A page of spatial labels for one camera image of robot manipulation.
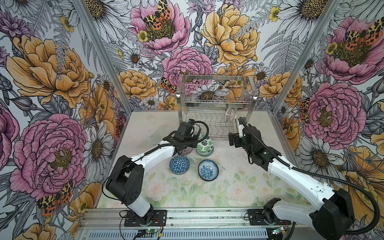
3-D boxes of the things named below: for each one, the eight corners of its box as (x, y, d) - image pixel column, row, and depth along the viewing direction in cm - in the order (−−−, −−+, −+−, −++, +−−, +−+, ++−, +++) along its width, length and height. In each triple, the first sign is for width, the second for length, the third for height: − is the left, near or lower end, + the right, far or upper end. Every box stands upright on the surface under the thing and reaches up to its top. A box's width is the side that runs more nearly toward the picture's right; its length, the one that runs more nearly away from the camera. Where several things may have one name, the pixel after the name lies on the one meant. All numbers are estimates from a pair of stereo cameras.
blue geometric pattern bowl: (167, 170, 91) (166, 166, 87) (176, 156, 97) (175, 152, 93) (184, 177, 88) (184, 174, 84) (192, 163, 94) (191, 159, 90)
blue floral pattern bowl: (197, 183, 87) (197, 179, 82) (197, 164, 94) (197, 159, 89) (218, 183, 87) (219, 179, 82) (216, 164, 94) (217, 159, 89)
